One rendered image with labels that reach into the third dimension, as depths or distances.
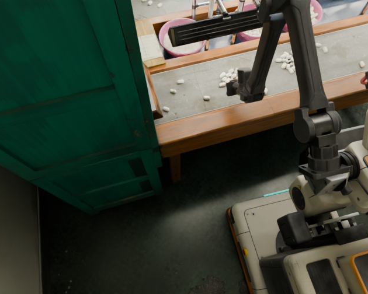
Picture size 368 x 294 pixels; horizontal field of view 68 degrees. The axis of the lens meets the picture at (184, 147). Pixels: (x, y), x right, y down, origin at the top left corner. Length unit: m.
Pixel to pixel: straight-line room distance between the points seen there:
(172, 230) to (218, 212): 0.34
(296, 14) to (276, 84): 0.73
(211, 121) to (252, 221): 0.69
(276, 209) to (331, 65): 0.87
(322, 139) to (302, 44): 0.26
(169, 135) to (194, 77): 0.37
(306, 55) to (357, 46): 1.08
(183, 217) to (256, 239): 0.53
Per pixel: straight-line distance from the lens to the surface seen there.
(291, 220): 1.28
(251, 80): 1.12
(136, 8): 1.87
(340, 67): 1.77
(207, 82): 1.49
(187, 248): 1.93
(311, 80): 0.84
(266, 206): 1.75
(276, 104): 1.45
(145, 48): 1.59
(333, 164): 0.85
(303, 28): 0.86
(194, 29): 1.22
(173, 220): 1.95
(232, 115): 1.37
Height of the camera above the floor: 1.93
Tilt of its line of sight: 67 degrees down
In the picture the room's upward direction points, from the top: 1 degrees clockwise
